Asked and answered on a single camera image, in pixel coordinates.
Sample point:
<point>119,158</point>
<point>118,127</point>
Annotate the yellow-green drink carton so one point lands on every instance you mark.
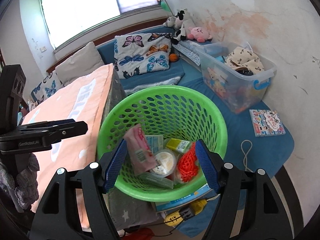
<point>177,145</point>

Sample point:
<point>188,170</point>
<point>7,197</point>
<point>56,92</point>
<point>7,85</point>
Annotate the grey star cloth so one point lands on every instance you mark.
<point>130,210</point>

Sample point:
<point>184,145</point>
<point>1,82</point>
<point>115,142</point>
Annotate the pink round plush toy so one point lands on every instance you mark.
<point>198,32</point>

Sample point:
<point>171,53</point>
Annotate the pink snack packet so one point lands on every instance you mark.
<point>140,152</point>

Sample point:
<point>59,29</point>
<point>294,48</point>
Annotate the beige pillow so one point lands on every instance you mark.
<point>80,65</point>

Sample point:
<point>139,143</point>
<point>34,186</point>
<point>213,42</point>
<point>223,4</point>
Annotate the clear plastic storage box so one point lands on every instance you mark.
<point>225,90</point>

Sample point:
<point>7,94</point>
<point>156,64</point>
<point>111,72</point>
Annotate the window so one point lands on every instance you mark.
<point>87,5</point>

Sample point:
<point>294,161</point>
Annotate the cream patterned cloth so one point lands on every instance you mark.
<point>242,57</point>

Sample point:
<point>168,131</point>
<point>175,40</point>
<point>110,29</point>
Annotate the light blue book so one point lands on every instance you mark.
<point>175,202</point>

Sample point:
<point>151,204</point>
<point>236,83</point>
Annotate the red object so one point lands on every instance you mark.
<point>141,233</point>

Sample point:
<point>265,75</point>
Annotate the bear toy package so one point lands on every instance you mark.
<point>215,80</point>

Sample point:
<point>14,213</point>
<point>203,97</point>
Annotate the green plastic basket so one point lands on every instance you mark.
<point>162,97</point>

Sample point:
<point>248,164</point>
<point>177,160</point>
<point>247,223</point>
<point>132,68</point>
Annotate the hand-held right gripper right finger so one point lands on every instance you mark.
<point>206,165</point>

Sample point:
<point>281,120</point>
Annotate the black-and-white cow plush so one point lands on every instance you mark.
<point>183,22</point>

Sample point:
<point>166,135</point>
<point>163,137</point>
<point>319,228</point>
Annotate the large butterfly print pillow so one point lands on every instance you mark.
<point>140,55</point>

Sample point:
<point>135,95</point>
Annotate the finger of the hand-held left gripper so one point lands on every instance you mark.
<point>60,121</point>
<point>75,130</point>

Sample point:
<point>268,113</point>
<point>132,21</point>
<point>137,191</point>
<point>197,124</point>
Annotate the clear plastic wrapper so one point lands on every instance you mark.
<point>155,180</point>

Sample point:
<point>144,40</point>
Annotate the colourful sticker book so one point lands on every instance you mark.
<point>266,122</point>

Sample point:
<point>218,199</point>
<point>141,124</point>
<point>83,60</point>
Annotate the round clear plastic container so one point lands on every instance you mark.
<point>163,161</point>

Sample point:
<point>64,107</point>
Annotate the red mesh net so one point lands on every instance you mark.
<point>186,167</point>

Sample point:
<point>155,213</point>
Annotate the clear bag with blue label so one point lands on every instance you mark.
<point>155,142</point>

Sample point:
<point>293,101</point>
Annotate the pink blanket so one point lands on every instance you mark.
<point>75,105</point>

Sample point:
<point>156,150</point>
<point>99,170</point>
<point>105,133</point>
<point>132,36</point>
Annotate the small orange basketball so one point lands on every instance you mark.
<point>174,58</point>

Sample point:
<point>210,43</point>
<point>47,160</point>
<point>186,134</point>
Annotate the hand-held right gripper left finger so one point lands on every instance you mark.
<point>116,165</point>

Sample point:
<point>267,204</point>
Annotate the blue-white patterned towel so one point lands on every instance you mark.
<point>187,50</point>

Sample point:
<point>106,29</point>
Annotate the grey plush toy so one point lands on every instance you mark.
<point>168,22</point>

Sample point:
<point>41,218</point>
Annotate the blue mattress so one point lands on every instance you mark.
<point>237,130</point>

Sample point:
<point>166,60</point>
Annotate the small butterfly print pillow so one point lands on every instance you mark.
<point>50,87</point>

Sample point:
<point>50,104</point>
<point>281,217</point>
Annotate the white wall switch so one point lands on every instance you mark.
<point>43,49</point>

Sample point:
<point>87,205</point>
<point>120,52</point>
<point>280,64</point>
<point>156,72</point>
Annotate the folded blue patterned cloth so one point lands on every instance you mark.
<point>155,83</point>

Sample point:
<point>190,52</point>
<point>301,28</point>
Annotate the yellow power strip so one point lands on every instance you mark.
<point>197,206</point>

